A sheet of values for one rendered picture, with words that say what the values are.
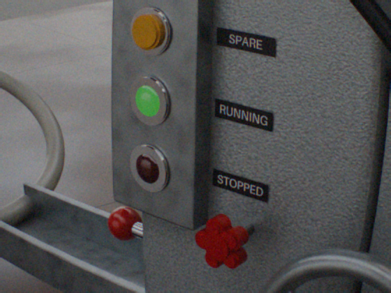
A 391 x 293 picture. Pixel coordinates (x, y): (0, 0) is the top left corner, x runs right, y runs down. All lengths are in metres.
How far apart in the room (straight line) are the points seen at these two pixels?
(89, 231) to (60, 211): 0.05
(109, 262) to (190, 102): 0.39
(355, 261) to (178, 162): 0.17
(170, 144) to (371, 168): 0.15
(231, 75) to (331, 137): 0.08
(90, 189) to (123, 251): 2.78
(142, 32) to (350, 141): 0.16
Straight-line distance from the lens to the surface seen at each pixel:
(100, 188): 3.66
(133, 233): 0.66
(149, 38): 0.50
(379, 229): 0.49
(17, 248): 0.85
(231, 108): 0.50
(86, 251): 0.89
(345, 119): 0.46
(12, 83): 1.24
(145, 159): 0.54
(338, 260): 0.43
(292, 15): 0.46
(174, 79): 0.51
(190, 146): 0.51
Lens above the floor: 1.53
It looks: 21 degrees down
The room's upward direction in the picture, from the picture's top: 1 degrees clockwise
